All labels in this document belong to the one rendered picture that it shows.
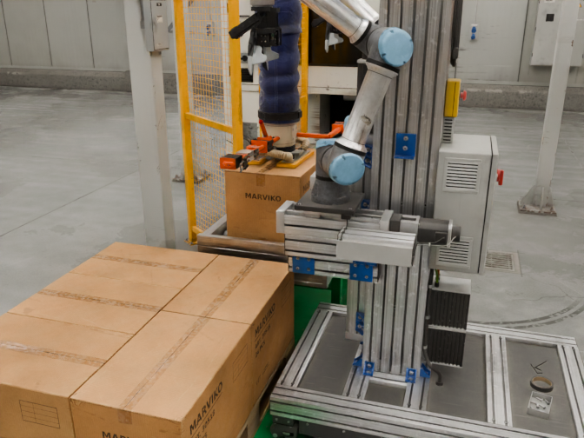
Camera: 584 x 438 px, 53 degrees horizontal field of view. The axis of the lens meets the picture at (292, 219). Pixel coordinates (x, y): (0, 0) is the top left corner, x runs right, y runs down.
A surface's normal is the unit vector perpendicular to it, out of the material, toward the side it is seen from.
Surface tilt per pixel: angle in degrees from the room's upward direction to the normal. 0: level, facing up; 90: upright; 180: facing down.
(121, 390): 0
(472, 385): 0
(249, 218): 90
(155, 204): 90
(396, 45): 83
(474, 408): 0
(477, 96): 90
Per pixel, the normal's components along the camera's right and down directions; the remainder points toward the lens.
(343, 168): 0.18, 0.45
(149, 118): -0.29, 0.33
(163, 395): 0.00, -0.94
